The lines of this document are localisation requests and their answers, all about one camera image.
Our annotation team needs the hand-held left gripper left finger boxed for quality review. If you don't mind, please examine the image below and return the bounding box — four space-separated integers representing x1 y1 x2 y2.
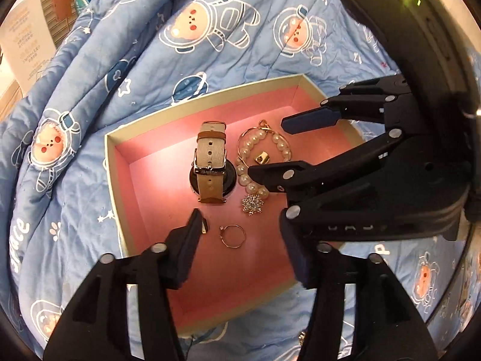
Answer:
43 208 207 361

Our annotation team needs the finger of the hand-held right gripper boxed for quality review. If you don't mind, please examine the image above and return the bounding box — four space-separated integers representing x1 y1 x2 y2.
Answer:
247 130 424 206
281 74 422 137

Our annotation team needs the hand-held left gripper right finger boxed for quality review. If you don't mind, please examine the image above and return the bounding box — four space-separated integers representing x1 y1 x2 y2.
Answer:
279 211 438 361

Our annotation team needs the white pearl bracelet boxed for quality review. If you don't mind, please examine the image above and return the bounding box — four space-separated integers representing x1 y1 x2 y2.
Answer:
236 128 293 198

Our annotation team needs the gold snowflake brooch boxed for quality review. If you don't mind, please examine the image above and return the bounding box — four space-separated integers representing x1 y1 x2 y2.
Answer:
241 193 267 216

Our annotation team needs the small silver ring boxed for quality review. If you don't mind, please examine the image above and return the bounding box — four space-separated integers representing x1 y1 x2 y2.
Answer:
219 224 247 249

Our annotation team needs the pale green box pink inside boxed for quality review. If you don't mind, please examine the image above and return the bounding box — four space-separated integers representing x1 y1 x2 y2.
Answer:
103 74 367 337

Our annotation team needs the beige strap wristwatch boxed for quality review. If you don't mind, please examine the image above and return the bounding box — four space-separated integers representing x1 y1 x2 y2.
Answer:
189 120 239 204

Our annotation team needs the blue astronaut bear printed blanket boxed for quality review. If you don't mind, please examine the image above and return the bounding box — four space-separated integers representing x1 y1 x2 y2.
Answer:
0 0 478 361

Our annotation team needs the tall white carton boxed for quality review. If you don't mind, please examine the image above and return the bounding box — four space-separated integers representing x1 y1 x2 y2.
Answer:
0 0 57 95

